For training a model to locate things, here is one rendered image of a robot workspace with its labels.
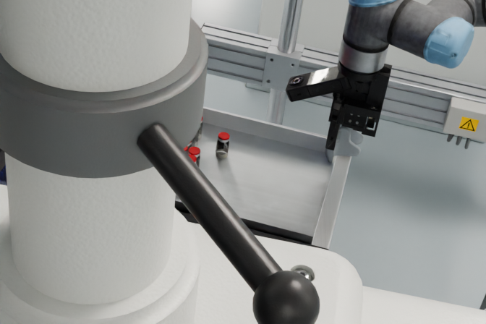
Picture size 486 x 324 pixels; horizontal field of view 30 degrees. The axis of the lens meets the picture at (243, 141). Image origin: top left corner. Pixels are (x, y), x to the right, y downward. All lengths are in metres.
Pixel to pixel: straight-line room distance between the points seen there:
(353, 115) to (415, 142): 1.72
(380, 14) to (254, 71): 1.21
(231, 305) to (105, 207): 0.12
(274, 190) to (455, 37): 0.43
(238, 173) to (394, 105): 1.03
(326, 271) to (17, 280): 0.16
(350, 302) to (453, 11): 0.98
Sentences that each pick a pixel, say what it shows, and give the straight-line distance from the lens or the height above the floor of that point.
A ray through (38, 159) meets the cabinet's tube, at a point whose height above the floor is 1.71.
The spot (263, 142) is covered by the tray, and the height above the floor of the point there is 0.88.
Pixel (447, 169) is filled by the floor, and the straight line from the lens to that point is 3.15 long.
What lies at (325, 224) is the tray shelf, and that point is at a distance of 1.53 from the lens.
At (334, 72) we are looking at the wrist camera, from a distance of 1.51.
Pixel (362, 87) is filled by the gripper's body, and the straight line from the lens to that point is 1.49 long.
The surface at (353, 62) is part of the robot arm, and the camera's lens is 1.44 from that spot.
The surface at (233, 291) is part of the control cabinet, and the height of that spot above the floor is 1.58.
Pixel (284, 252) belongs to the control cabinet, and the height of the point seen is 1.58.
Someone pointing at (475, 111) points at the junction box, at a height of 0.54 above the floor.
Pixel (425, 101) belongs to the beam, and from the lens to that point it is 2.53.
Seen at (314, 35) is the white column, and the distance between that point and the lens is 3.16.
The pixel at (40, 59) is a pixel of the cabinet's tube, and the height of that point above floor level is 1.74.
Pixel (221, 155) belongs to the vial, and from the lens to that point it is 1.61.
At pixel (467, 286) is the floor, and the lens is 2.77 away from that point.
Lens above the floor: 1.92
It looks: 39 degrees down
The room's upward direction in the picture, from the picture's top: 8 degrees clockwise
